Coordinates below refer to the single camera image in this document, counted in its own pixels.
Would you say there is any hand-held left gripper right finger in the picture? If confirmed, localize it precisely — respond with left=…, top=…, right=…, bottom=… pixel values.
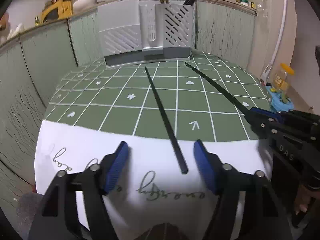
left=194, top=140, right=293, bottom=240

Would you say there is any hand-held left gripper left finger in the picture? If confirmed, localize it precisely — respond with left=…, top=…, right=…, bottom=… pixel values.
left=29, top=141, right=129, bottom=240

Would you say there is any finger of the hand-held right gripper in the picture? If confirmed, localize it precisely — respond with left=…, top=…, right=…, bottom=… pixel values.
left=246, top=114, right=318, bottom=140
left=250, top=107, right=320, bottom=124

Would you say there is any white plastic utensil holder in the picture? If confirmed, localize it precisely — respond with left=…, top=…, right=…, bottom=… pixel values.
left=97, top=4, right=194, bottom=67

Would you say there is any person's right hand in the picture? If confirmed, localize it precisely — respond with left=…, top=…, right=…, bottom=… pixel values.
left=295, top=189, right=313, bottom=214

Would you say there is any blue plastic container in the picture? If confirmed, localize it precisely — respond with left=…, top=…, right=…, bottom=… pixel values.
left=266, top=86, right=294, bottom=112

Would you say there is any oil bottle yellow cap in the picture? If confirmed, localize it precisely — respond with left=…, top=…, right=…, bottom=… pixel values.
left=274, top=64, right=295, bottom=93

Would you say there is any white plastic clamp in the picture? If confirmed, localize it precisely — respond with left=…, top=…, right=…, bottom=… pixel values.
left=261, top=64, right=273, bottom=83

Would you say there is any green checked tablecloth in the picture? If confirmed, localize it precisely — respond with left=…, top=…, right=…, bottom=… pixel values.
left=35, top=51, right=274, bottom=240

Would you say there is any white pipe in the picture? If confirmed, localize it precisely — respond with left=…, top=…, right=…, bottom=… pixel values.
left=271, top=0, right=288, bottom=67

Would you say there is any white pot with lid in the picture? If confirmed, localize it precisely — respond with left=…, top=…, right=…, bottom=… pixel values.
left=72, top=0, right=98, bottom=13

